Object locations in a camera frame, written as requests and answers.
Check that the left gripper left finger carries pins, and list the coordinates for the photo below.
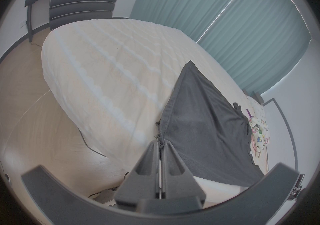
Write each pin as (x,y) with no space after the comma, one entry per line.
(147,186)

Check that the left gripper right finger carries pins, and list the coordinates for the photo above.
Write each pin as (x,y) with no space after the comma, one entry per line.
(175,186)

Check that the black T-shirt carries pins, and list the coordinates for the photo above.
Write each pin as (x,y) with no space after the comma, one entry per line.
(205,131)

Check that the bed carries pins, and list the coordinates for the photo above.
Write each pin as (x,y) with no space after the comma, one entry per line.
(112,69)

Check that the white printed pyjama top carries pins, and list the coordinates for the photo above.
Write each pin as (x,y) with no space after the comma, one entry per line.
(260,134)

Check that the purple garment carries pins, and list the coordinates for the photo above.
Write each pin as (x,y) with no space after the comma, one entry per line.
(248,112)

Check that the white printed pillow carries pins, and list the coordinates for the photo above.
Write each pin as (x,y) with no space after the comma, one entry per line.
(256,108)

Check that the grey bedside table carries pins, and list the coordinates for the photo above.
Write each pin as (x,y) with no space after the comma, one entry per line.
(252,96)

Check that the black chest of drawers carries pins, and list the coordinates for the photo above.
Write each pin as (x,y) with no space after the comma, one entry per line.
(82,6)

